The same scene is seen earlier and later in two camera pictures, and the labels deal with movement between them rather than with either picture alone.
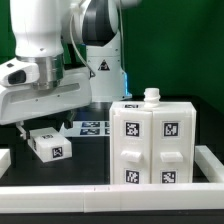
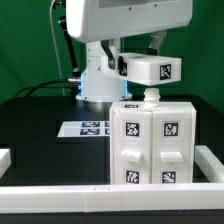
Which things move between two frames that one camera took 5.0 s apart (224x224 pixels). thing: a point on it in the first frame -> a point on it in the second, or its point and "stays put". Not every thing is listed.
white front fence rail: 112,198 stays put
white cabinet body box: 152,142 stays put
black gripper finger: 22,128 -> 110,53
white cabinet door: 133,147 stays put
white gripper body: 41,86 -> 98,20
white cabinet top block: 49,145 -> 149,69
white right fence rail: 209,164 stays put
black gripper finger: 68,119 -> 156,42
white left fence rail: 5,160 stays put
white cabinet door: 172,147 stays put
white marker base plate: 93,128 stays put
